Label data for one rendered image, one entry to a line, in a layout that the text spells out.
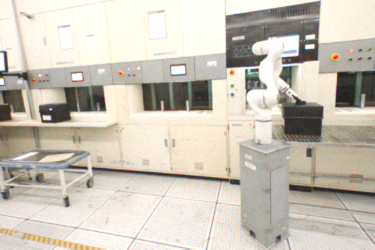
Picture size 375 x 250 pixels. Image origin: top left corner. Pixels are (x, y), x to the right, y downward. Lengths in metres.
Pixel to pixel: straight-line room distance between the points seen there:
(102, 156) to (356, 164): 3.07
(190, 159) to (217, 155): 0.35
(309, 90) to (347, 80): 0.72
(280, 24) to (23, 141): 4.09
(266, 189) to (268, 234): 0.36
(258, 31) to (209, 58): 0.56
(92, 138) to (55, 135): 0.68
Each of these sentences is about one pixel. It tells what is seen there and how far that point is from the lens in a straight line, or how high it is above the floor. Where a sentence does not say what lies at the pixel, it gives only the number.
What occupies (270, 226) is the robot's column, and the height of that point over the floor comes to 0.18.
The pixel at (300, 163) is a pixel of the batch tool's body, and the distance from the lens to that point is 2.51.
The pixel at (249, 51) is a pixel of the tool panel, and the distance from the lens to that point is 2.27.
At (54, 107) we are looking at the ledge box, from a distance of 3.20.
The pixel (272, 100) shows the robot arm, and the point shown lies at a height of 1.11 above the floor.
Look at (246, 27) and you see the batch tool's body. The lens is 2.32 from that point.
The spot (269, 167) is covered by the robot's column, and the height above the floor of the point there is 0.64.
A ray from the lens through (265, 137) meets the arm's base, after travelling 1.58.
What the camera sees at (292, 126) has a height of 0.84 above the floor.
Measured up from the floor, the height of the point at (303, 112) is 0.96.
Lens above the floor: 1.28
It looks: 8 degrees down
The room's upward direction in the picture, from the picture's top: 3 degrees counter-clockwise
